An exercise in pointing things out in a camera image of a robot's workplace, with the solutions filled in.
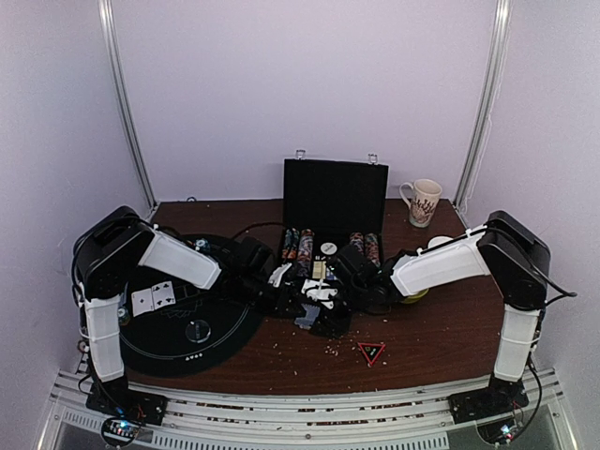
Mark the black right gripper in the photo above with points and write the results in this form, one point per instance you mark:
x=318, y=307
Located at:
x=329, y=318

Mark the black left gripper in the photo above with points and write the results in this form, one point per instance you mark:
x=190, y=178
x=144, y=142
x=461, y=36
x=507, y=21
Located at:
x=285, y=297

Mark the grey card deck box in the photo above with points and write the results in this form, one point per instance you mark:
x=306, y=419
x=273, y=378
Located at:
x=306, y=321

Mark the clear black round button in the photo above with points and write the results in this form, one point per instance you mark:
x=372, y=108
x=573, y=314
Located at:
x=198, y=331

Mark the face-up clubs playing card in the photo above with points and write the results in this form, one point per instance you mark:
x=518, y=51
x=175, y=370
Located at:
x=163, y=295

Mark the black poker chip case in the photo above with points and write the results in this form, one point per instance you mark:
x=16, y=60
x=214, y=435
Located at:
x=333, y=199

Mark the face-up ace playing card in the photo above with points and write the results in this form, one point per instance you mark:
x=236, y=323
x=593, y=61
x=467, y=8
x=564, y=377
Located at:
x=142, y=302

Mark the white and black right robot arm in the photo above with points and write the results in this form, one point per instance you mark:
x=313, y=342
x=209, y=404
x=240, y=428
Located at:
x=501, y=253

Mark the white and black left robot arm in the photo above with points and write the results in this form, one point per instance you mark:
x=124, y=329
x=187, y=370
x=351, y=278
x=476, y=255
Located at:
x=104, y=259

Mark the yellow-green bowl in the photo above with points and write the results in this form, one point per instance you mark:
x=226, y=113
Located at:
x=412, y=299

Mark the right outer poker chip row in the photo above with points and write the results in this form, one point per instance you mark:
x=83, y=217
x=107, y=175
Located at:
x=372, y=248

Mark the left outer poker chip row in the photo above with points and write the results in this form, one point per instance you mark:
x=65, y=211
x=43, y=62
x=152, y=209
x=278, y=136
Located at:
x=290, y=245

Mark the cream card deck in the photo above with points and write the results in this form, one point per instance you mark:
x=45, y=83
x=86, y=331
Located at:
x=319, y=270

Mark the white dealer button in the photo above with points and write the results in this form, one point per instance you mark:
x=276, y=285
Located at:
x=328, y=248

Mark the red and black triangle card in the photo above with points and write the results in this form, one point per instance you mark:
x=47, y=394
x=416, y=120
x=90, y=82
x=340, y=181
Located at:
x=371, y=351

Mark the left inner poker chip row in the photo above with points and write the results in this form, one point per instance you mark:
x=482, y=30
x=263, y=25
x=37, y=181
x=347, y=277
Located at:
x=304, y=252

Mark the white and orange bowl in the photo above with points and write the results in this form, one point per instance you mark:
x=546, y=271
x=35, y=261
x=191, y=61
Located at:
x=438, y=240

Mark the round black poker mat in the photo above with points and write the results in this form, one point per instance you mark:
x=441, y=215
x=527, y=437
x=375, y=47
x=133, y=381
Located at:
x=175, y=329

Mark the cream patterned mug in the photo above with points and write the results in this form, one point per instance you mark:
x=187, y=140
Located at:
x=421, y=198

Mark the right green circuit board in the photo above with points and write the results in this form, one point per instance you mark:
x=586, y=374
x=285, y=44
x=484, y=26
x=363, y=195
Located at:
x=504, y=432

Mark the green circuit board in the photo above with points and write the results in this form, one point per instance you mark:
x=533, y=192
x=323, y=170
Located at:
x=504, y=432
x=117, y=431

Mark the left green circuit board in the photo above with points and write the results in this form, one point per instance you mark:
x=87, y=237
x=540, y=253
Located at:
x=117, y=431

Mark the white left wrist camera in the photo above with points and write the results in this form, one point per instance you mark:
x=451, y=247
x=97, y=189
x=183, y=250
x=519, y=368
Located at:
x=278, y=274

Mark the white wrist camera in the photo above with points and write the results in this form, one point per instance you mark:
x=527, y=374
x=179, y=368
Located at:
x=278, y=274
x=319, y=292

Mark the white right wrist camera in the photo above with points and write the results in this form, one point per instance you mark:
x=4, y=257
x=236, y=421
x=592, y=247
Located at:
x=319, y=292

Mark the aluminium front rail base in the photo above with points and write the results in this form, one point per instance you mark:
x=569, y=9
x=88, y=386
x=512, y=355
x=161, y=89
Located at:
x=411, y=418

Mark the right aluminium frame post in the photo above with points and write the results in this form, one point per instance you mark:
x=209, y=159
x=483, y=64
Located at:
x=490, y=90

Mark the aluminium frame post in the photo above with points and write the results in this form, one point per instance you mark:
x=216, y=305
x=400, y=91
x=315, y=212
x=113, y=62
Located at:
x=490, y=90
x=105, y=9

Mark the left aluminium frame post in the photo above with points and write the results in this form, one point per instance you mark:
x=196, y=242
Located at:
x=105, y=9

